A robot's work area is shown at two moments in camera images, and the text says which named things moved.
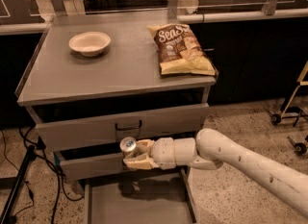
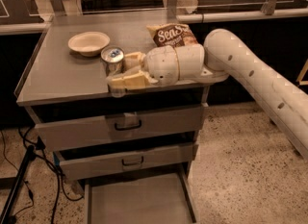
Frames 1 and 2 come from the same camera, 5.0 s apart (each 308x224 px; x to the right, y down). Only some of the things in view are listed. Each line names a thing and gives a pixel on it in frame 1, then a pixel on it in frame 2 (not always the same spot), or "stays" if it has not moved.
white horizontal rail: [242, 16] stays
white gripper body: [163, 153] → [161, 63]
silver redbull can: [128, 143] → [114, 58]
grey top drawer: [110, 130] stays
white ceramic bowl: [89, 43] stays
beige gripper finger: [143, 146] → [134, 59]
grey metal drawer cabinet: [95, 80] stays
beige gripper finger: [142, 162] → [139, 79]
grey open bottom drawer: [159, 197] stays
